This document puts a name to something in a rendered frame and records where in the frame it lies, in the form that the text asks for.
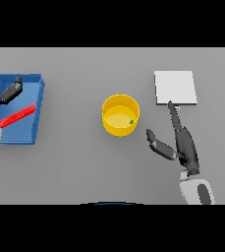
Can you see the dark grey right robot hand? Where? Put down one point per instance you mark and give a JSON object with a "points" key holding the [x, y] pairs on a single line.
{"points": [[186, 147]]}

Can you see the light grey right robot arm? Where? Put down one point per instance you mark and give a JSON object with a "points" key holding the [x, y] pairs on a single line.
{"points": [[196, 192]]}

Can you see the red beaker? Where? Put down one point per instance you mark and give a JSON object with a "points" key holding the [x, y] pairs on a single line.
{"points": [[17, 115]]}

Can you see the green nut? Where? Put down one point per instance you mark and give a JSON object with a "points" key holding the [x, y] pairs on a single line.
{"points": [[131, 122]]}

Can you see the pale square measuring scale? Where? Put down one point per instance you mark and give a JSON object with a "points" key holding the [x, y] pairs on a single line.
{"points": [[175, 87]]}

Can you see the yellow bowl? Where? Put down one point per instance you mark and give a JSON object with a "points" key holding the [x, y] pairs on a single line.
{"points": [[120, 115]]}

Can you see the blue tray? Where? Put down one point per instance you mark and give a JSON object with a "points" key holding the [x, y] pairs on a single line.
{"points": [[19, 108]]}

